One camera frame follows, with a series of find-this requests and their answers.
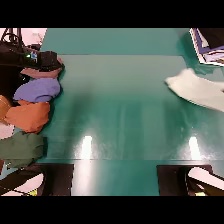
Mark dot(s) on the white shirt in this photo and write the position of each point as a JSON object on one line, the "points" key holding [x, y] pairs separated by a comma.
{"points": [[200, 90]]}

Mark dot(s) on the purple garment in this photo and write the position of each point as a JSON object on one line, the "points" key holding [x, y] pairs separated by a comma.
{"points": [[38, 90]]}

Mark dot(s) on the orange garment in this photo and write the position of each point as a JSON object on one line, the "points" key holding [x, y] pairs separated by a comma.
{"points": [[30, 116]]}

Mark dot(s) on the pink-brown garment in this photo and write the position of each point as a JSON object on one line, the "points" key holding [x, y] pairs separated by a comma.
{"points": [[40, 72]]}

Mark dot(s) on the dark green garment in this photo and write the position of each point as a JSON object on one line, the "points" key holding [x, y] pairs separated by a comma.
{"points": [[21, 148]]}

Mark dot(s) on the pale pink garment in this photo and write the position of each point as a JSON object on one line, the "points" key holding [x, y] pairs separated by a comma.
{"points": [[5, 130]]}

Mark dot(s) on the tan garment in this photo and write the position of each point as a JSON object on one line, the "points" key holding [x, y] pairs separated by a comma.
{"points": [[3, 107]]}

